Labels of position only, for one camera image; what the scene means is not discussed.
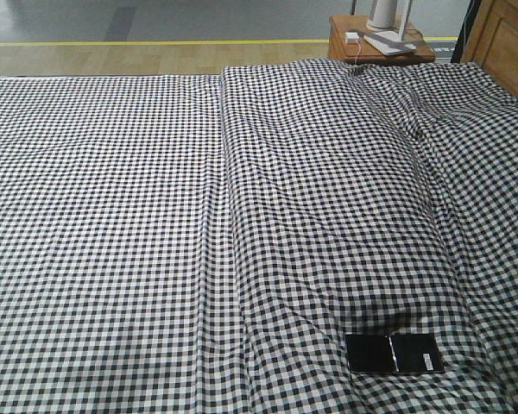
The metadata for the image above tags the white charger block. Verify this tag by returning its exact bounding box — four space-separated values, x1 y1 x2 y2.
344 31 360 44

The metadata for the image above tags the wooden nightstand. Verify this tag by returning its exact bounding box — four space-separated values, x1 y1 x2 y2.
328 15 435 66

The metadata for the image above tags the checkered quilt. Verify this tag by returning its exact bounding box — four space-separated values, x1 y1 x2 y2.
219 60 518 413

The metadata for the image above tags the wooden headboard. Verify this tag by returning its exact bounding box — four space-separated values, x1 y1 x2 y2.
461 0 518 97

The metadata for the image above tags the checkered bed sheet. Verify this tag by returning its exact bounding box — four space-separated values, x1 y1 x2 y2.
0 76 253 413

